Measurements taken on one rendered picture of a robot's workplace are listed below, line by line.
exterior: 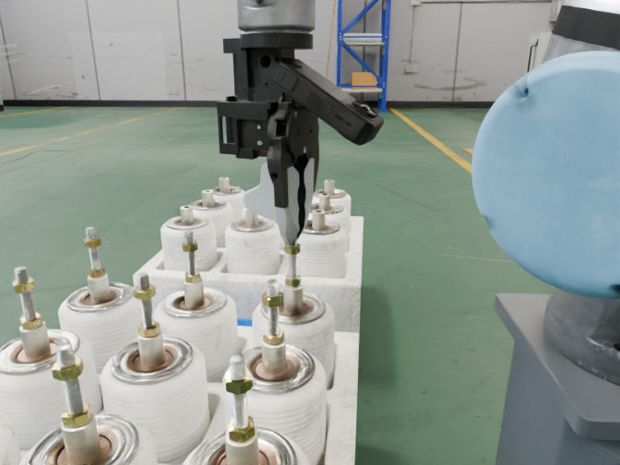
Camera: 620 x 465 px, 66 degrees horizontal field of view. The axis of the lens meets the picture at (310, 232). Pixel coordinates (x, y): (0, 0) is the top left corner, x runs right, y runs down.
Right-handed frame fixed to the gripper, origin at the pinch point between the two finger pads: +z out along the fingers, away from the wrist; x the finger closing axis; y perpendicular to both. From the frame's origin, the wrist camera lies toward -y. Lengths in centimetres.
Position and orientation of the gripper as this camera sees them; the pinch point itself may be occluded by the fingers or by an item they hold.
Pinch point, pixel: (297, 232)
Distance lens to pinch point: 52.4
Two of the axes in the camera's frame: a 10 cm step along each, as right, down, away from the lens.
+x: -4.1, 3.0, -8.6
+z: 0.0, 9.5, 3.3
